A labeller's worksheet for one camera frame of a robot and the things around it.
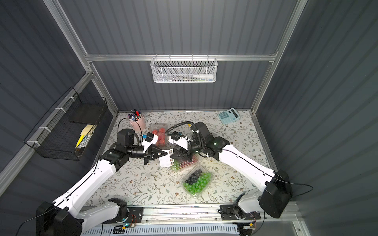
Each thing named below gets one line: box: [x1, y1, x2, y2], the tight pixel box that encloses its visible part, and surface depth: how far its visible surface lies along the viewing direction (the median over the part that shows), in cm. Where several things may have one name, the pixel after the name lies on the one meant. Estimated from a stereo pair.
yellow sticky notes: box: [75, 124, 94, 148], surface depth 75 cm
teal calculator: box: [217, 106, 241, 125], surface depth 117 cm
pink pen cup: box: [127, 108, 146, 133], surface depth 104 cm
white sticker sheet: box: [158, 148, 175, 167], surface depth 72 cm
